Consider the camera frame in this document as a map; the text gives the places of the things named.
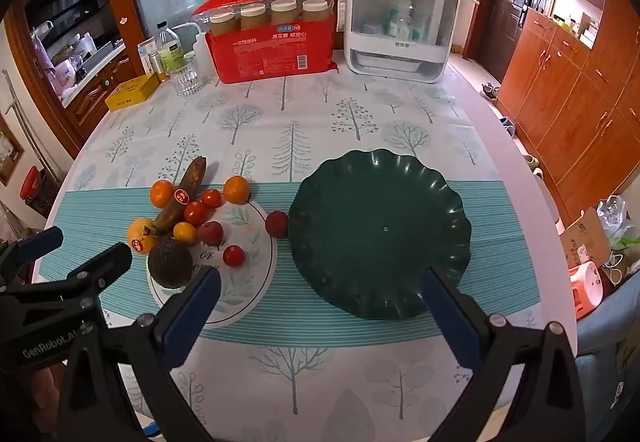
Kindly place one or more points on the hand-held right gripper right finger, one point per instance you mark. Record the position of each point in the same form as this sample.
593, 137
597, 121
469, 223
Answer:
445, 317

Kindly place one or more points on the brown banana with red sticker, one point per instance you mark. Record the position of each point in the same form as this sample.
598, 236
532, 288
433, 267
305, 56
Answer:
189, 179

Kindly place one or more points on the grey slipper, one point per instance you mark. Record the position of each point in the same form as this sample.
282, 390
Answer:
489, 90
507, 125
532, 164

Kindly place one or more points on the green label plastic bottle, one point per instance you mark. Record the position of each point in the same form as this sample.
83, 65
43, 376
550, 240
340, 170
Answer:
169, 49

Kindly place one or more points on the round orange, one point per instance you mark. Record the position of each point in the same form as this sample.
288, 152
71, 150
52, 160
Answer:
162, 193
236, 189

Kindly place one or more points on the white and blue carton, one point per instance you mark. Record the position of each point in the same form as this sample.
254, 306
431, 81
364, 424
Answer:
146, 52

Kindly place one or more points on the dark avocado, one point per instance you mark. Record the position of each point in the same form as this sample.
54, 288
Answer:
170, 264

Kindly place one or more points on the small metal can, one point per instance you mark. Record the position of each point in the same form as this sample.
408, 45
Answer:
159, 70

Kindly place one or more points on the white kitchen appliance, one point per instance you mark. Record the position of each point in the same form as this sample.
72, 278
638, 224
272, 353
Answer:
400, 56

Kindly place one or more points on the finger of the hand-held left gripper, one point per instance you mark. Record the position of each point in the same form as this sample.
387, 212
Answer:
39, 241
107, 262

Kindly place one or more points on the red container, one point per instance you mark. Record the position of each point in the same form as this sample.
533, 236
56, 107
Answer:
31, 182

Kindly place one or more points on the dark green scalloped plate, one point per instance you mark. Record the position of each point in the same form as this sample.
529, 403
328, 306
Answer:
370, 222

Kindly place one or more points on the small orange citrus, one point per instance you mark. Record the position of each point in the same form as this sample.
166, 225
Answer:
185, 232

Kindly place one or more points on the red paper cup package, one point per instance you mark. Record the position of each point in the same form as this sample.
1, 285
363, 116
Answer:
272, 56

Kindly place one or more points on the yellow citrus with red sticker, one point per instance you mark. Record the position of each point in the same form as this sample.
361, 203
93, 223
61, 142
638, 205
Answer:
140, 237

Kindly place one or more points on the blue chair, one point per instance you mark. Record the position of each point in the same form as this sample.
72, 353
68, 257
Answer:
600, 372

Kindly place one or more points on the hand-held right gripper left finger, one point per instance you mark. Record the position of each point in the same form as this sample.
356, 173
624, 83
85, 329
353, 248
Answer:
192, 309

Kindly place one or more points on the tree print tablecloth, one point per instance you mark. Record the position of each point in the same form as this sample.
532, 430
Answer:
300, 131

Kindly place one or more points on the red tomato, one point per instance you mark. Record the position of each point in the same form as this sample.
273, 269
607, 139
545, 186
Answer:
211, 198
194, 213
233, 256

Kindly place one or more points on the white squeeze bottle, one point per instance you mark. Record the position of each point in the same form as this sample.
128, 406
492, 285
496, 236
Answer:
202, 55

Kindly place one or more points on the cardboard box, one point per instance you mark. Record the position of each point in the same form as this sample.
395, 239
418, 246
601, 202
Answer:
582, 239

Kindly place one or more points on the pink and white appliance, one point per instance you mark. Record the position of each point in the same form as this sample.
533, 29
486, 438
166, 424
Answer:
587, 289

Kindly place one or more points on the wooden picture frame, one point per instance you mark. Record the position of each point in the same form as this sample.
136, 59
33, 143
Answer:
7, 151

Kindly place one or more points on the wooden display cabinet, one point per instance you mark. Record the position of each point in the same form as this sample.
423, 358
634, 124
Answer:
85, 96

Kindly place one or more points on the clear plastic bag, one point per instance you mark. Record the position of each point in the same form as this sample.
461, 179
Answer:
617, 219

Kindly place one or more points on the clear drinking glass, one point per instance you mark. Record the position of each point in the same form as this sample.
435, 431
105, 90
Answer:
186, 77

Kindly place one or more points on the yellow box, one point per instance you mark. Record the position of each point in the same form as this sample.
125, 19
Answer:
132, 91

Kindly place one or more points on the wooden wall cabinet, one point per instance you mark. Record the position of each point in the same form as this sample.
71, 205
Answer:
565, 91

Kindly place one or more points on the white printed plate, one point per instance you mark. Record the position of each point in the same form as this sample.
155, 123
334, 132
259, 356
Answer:
245, 274

